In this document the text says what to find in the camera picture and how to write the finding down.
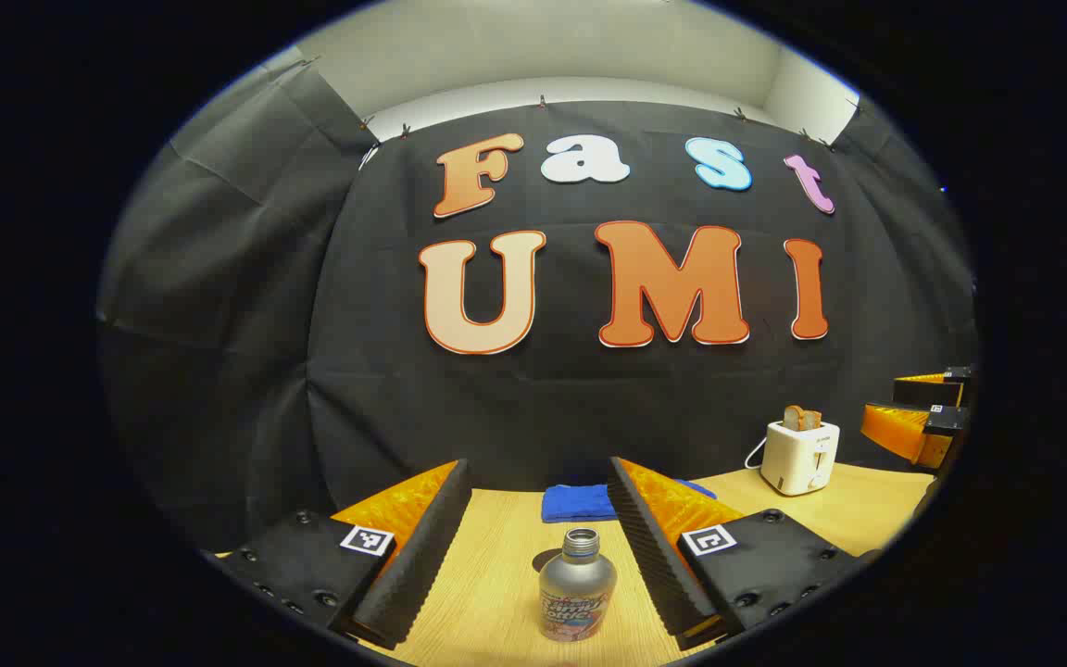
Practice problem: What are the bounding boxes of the black backdrop cloth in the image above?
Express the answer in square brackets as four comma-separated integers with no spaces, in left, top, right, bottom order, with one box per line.
[96,60,979,552]

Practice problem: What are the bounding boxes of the blue towel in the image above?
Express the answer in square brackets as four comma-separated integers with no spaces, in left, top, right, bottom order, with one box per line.
[541,479,718,524]

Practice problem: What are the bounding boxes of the white toaster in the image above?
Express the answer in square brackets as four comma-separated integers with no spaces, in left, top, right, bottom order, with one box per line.
[760,420,841,497]

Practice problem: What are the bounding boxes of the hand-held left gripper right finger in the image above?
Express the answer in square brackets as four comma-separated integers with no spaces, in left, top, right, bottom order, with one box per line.
[606,456,868,651]

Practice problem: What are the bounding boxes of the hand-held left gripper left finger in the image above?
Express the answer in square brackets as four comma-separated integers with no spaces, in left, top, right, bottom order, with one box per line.
[219,459,474,651]

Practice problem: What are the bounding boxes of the silver water bottle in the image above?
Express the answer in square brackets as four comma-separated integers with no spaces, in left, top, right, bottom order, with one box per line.
[538,528,618,642]

